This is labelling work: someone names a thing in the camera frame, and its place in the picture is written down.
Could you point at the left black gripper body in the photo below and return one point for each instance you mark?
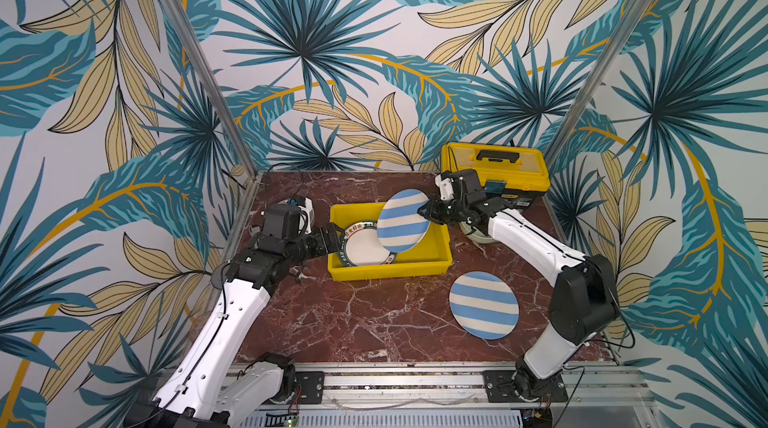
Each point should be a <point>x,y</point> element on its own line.
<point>330,238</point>

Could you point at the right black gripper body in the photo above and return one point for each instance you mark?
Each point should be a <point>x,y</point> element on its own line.
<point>442,209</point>

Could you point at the blue cream striped plate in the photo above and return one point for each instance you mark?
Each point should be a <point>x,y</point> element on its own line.
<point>484,305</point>
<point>400,227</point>

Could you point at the yellow plastic bin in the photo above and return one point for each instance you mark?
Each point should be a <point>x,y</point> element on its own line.
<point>432,256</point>

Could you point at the white plate dark green rim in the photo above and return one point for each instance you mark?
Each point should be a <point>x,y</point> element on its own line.
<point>362,247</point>

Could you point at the pale green bowl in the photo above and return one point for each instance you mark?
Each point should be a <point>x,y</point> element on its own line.
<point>475,235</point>

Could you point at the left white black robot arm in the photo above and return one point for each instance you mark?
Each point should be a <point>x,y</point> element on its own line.
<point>196,395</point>

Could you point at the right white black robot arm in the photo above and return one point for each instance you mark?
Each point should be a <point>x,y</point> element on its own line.
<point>584,300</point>

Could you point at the yellow black toolbox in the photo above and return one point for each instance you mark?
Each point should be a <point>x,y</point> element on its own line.
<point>516,174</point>

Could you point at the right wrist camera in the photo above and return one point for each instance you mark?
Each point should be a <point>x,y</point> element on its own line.
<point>445,186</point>

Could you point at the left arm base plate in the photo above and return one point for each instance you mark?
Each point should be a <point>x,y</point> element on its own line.
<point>306,388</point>

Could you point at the aluminium front rail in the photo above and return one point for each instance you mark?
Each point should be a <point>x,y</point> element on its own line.
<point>389,386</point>

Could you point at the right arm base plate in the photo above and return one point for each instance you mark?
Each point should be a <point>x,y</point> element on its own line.
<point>507,386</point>

